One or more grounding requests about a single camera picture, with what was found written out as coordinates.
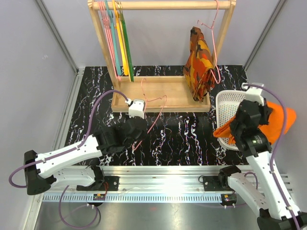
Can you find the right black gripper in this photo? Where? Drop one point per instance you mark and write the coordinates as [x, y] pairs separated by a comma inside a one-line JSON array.
[[265, 111]]

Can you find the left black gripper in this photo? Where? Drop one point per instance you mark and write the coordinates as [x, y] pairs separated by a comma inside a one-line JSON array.
[[143, 134]]

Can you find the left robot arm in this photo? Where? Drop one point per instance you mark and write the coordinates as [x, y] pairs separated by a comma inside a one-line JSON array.
[[77, 164]]

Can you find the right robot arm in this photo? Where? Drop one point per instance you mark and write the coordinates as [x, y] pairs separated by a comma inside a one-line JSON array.
[[274, 206]]

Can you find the camouflage orange trousers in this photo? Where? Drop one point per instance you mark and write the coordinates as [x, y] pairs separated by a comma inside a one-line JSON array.
[[198, 70]]

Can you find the green plastic hanger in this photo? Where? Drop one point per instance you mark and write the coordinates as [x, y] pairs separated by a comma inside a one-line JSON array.
[[126, 40]]

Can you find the yellow plastic hanger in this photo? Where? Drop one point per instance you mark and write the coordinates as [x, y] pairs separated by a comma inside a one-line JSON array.
[[121, 40]]

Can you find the teal plastic hanger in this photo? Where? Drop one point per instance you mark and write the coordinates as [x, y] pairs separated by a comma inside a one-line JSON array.
[[117, 63]]

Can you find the white plastic basket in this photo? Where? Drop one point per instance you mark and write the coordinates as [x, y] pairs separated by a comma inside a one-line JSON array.
[[227, 103]]

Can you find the black marble mat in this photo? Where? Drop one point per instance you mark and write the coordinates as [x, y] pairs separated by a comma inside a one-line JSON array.
[[175, 138]]

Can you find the wooden clothes rack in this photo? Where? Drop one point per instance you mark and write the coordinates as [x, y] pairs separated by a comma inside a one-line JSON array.
[[160, 93]]

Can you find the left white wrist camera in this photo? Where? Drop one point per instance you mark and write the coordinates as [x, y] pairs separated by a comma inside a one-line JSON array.
[[136, 108]]

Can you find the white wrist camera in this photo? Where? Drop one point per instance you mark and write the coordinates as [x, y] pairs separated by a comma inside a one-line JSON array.
[[136, 108], [253, 94]]

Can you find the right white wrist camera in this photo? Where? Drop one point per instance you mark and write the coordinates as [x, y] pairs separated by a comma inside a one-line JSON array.
[[253, 94]]

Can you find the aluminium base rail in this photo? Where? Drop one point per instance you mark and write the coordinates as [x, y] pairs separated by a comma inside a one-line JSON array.
[[150, 184]]

